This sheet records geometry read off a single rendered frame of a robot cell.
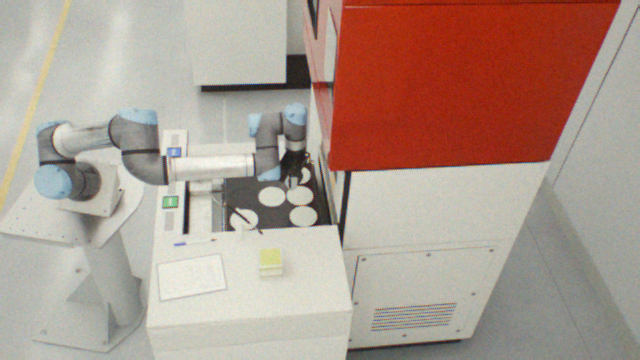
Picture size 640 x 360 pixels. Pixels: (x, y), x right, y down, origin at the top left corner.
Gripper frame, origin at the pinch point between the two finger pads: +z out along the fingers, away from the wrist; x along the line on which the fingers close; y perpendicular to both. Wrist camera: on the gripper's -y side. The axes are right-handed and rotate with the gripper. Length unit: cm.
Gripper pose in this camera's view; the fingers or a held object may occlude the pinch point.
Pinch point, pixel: (290, 189)
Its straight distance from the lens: 213.0
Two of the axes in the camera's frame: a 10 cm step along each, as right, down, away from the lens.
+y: 5.0, -6.0, 6.3
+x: -8.7, -3.9, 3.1
